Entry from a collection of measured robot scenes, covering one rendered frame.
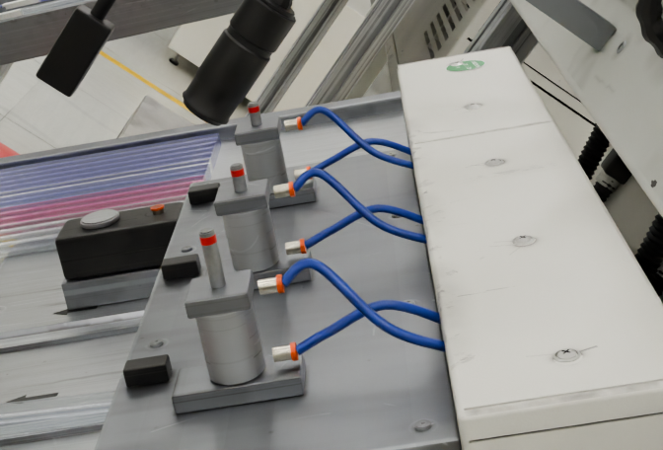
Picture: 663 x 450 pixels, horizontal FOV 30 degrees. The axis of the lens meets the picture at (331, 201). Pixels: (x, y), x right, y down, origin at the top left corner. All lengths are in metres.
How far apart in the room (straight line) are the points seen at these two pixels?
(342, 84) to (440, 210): 1.24
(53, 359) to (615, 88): 0.34
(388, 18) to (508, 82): 1.02
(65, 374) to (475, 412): 0.33
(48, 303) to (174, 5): 1.08
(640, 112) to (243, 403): 0.22
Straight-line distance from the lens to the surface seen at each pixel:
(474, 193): 0.59
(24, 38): 1.88
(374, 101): 1.04
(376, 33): 1.79
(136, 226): 0.74
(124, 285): 0.76
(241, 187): 0.57
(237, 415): 0.47
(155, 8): 1.83
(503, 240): 0.53
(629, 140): 0.56
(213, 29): 5.16
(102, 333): 0.72
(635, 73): 0.60
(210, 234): 0.46
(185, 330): 0.55
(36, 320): 0.77
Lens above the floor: 1.38
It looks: 16 degrees down
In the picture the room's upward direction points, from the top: 36 degrees clockwise
